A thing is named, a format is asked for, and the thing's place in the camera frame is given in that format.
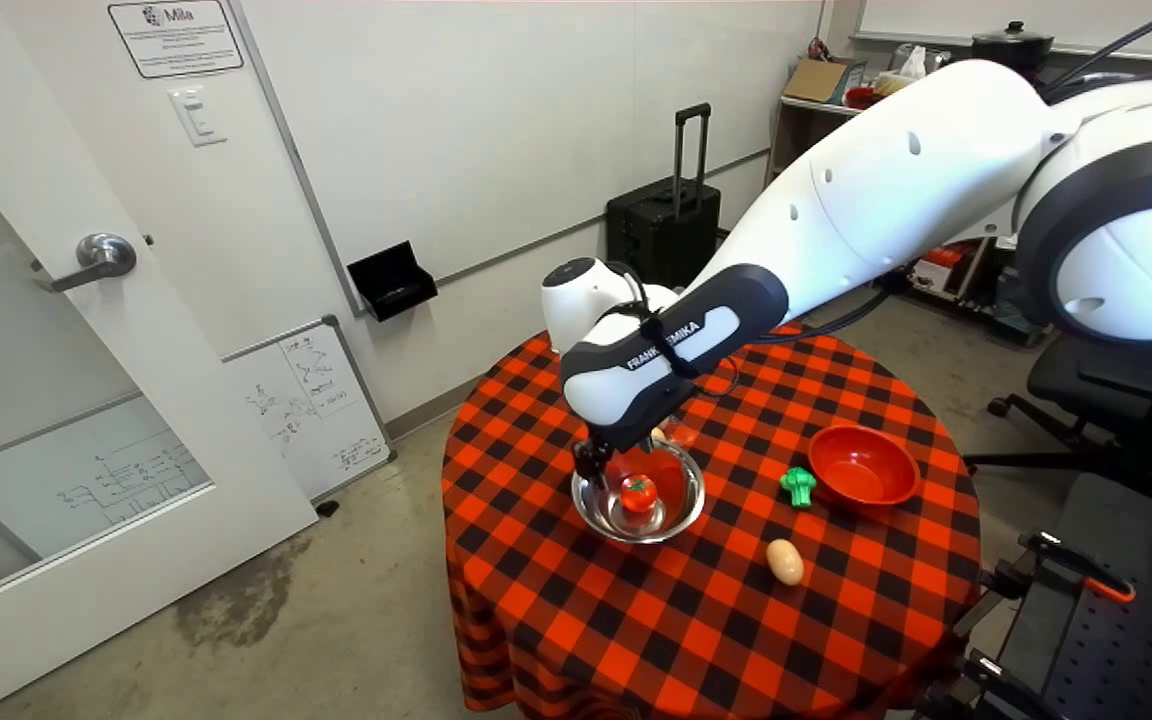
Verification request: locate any large wall whiteboard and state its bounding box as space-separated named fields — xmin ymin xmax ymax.
xmin=226 ymin=0 xmax=815 ymax=280

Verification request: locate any white door with handle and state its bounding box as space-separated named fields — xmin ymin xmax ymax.
xmin=0 ymin=12 xmax=312 ymax=702

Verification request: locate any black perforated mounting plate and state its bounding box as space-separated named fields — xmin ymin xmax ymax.
xmin=946 ymin=471 xmax=1152 ymax=720

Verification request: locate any red toy tomato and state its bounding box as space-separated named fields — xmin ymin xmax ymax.
xmin=617 ymin=477 xmax=661 ymax=517

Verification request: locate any red plastic bowl front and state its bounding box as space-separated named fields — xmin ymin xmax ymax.
xmin=808 ymin=426 xmax=919 ymax=510

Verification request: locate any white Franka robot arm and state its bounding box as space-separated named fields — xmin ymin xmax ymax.
xmin=540 ymin=62 xmax=1152 ymax=464

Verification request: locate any black orange clamp right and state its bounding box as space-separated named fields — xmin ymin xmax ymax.
xmin=984 ymin=534 xmax=1134 ymax=608

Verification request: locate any small leaning whiteboard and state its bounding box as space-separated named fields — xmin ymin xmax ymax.
xmin=226 ymin=316 xmax=392 ymax=500

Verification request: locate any black wall file holder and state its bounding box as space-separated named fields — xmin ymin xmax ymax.
xmin=349 ymin=240 xmax=436 ymax=319

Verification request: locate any beige toy potato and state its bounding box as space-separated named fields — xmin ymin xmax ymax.
xmin=767 ymin=542 xmax=805 ymax=584

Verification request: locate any black office chair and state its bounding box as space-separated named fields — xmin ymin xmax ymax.
xmin=967 ymin=333 xmax=1152 ymax=498

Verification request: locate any black rolling suitcase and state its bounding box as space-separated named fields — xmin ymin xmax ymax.
xmin=605 ymin=155 xmax=719 ymax=287

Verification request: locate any red black plaid tablecloth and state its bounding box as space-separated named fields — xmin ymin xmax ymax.
xmin=439 ymin=327 xmax=979 ymax=720

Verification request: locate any silver metal bowl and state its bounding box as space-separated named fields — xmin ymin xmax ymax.
xmin=567 ymin=432 xmax=709 ymax=549

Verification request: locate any small green toy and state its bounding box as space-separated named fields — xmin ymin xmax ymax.
xmin=779 ymin=464 xmax=815 ymax=510

